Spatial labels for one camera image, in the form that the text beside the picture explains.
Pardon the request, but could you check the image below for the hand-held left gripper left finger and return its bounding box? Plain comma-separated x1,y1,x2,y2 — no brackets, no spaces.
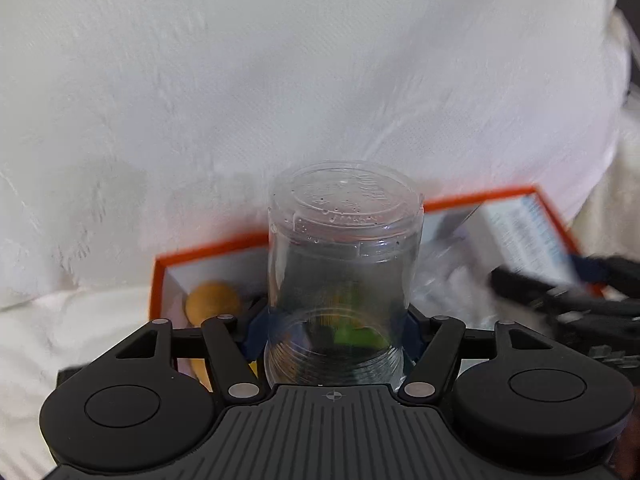
114,296,271,404

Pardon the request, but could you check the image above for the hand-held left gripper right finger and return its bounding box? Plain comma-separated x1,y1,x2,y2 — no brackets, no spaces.
397,302,557,404

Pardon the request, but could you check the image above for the white textured bedsheet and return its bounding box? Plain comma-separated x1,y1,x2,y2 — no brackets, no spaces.
0,285,201,471

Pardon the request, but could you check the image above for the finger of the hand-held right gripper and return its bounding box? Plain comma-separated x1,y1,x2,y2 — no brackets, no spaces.
489,265,640,318
570,254,640,288

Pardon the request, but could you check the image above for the yellow round object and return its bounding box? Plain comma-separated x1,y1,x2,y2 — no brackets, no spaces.
184,281,242,332

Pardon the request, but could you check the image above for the white pillow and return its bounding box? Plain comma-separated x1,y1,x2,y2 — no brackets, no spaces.
0,0,633,311

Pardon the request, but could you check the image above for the clear plastic jar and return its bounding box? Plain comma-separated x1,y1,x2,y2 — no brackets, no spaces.
265,160,427,393

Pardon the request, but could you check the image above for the yellow green packet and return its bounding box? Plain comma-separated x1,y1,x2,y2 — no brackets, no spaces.
327,317,386,348

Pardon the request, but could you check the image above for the orange storage box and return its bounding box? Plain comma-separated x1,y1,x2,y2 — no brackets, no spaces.
149,186,608,361

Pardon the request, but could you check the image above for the white textured cushion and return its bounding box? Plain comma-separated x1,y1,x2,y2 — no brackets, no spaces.
567,7,640,261

